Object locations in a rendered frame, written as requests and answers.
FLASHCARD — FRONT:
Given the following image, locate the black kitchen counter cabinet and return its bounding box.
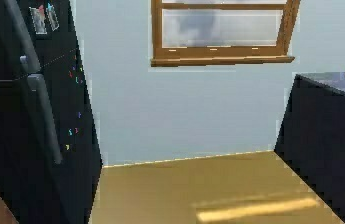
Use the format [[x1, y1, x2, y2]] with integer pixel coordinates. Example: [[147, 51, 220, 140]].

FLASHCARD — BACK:
[[274, 72, 345, 224]]

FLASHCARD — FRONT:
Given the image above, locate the black refrigerator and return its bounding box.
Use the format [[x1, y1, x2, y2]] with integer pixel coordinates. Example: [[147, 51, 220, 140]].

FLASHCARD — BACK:
[[0, 0, 103, 224]]

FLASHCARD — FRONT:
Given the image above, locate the wooden framed window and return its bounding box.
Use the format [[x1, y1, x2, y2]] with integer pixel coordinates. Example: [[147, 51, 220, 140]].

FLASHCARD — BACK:
[[150, 0, 302, 68]]

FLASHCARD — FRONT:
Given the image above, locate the photo fridge magnet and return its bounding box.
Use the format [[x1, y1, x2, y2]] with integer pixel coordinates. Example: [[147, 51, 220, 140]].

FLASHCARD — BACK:
[[45, 3, 60, 32], [29, 5, 48, 35]]

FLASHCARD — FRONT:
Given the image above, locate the grey fridge handle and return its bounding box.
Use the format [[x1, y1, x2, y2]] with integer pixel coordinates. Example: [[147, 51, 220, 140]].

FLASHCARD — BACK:
[[26, 73, 63, 165], [3, 0, 42, 74]]

